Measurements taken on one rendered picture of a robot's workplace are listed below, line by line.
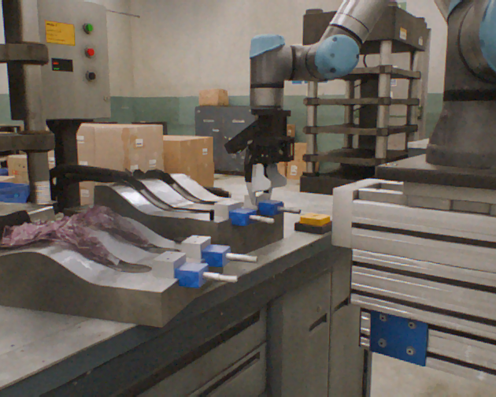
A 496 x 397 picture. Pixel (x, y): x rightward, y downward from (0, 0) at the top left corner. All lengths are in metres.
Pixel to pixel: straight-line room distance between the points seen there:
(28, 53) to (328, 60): 0.91
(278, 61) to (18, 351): 0.73
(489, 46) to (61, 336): 0.64
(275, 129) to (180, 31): 8.61
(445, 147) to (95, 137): 4.64
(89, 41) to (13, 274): 1.16
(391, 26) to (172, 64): 5.50
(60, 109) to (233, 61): 7.24
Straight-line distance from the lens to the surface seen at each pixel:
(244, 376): 1.20
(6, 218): 1.08
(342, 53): 0.99
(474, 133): 0.71
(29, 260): 0.86
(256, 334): 1.20
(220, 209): 1.06
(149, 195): 1.24
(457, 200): 0.74
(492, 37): 0.58
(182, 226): 1.08
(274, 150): 1.10
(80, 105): 1.86
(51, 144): 1.61
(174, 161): 5.78
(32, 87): 1.61
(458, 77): 0.74
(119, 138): 4.98
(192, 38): 9.48
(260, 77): 1.10
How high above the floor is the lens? 1.12
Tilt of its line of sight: 10 degrees down
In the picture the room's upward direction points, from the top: straight up
